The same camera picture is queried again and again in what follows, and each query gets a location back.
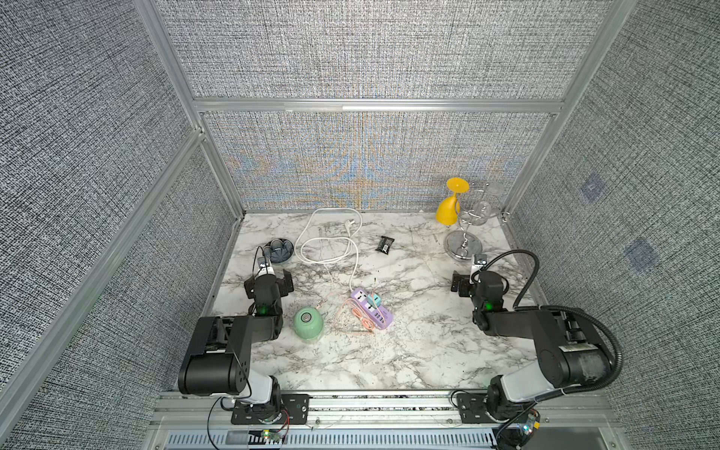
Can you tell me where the black patterned ceramic bowl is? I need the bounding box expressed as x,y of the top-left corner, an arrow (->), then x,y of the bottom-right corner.
262,238 -> 294,264

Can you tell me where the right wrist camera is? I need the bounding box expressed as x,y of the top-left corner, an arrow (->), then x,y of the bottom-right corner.
471,254 -> 488,274

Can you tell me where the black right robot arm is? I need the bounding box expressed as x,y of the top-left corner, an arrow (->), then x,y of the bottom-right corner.
450,249 -> 624,424

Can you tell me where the aluminium front rail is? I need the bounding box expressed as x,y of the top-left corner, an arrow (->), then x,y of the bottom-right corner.
141,390 -> 632,449

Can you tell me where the teal charger adapter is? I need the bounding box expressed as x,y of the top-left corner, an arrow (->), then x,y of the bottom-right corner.
366,292 -> 382,309

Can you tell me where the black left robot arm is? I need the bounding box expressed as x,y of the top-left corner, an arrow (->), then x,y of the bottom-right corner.
177,270 -> 294,425

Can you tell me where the yellow plastic wine glass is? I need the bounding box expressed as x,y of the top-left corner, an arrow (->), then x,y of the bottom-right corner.
435,177 -> 470,226

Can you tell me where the purple power strip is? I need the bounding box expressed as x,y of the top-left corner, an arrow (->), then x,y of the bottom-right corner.
350,288 -> 394,331

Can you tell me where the chrome glass holder stand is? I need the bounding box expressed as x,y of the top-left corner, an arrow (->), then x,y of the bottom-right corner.
444,193 -> 483,262

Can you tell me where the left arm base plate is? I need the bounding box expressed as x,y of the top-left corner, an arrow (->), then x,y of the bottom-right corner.
231,394 -> 311,427

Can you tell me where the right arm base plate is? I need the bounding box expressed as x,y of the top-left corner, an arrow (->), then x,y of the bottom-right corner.
454,392 -> 502,425

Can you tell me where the clear wine glass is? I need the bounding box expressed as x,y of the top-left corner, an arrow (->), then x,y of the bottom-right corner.
468,181 -> 504,226

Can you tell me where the small black packet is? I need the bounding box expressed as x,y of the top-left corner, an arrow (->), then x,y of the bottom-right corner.
376,235 -> 395,254

